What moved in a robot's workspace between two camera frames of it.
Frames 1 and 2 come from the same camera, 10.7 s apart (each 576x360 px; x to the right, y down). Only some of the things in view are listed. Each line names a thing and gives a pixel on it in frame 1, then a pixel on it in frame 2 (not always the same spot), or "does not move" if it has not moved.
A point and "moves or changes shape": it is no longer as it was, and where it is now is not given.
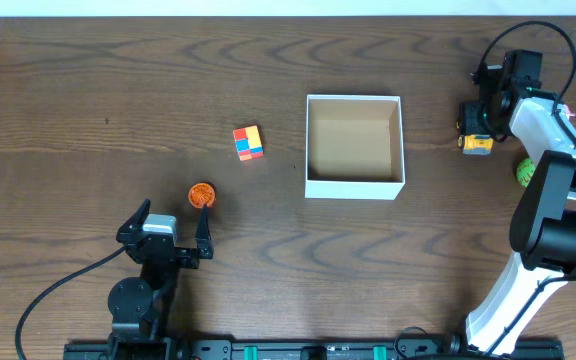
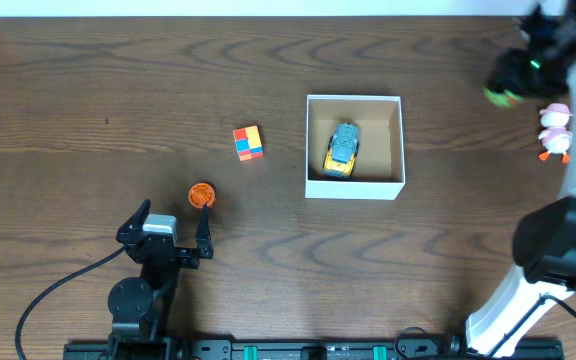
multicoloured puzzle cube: (248, 141) does not move
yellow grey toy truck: (478, 144) to (343, 147)
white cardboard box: (354, 147) does not move
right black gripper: (469, 122) to (505, 71)
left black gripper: (169, 255) does not move
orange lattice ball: (201, 193) does not move
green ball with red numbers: (525, 170) moves or changes shape
